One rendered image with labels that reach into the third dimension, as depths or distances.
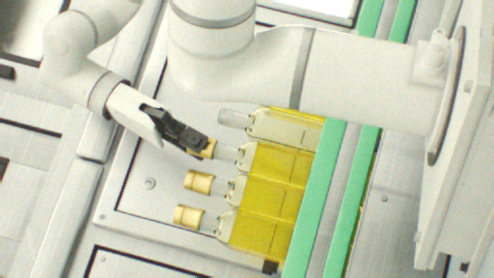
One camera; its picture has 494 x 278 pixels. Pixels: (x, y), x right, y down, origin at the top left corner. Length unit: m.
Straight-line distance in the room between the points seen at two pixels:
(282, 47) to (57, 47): 0.59
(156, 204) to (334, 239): 0.41
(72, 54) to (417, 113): 0.68
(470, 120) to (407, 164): 0.49
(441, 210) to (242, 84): 0.25
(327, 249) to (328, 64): 0.41
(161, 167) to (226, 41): 0.69
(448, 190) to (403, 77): 0.14
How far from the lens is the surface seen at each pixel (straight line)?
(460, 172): 0.95
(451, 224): 1.00
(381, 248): 1.34
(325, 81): 1.02
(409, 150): 1.38
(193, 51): 1.02
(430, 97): 1.03
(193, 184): 1.52
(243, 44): 1.03
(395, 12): 1.59
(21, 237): 1.74
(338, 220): 1.37
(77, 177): 1.70
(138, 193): 1.67
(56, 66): 1.58
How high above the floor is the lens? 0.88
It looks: 8 degrees up
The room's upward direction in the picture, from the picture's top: 75 degrees counter-clockwise
